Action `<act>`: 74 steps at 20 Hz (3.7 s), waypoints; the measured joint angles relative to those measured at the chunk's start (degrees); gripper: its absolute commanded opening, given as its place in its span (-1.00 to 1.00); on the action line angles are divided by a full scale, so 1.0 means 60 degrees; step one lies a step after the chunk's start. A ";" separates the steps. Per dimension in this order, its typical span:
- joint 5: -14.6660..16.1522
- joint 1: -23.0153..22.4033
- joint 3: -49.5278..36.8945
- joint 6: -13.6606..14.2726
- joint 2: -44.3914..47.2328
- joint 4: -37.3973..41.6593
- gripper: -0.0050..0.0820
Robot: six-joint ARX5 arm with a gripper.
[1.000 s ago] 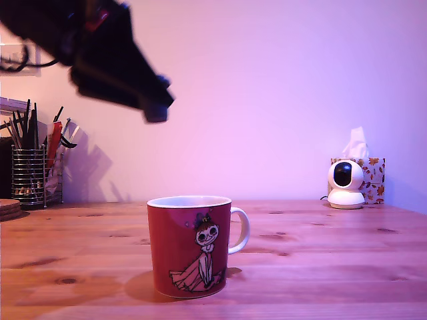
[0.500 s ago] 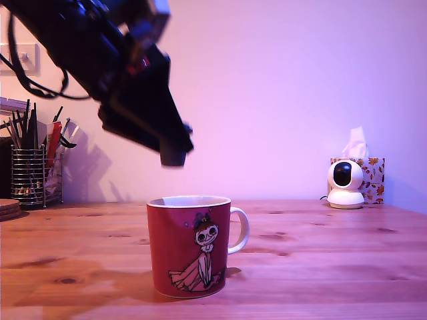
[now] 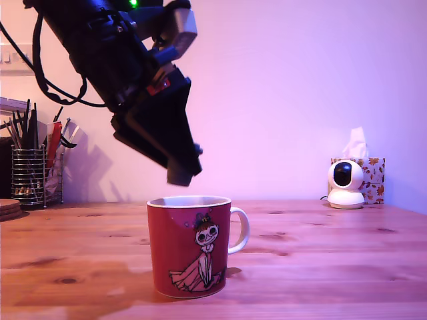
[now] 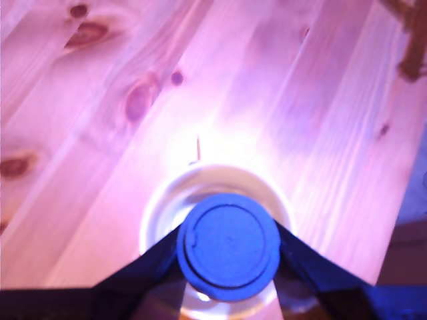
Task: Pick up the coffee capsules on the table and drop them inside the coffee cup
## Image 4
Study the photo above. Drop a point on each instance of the red cartoon-print coffee mug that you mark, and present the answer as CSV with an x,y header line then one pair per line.
x,y
166,200

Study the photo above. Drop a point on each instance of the dark lidded coffee capsule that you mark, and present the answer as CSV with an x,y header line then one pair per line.
x,y
230,246

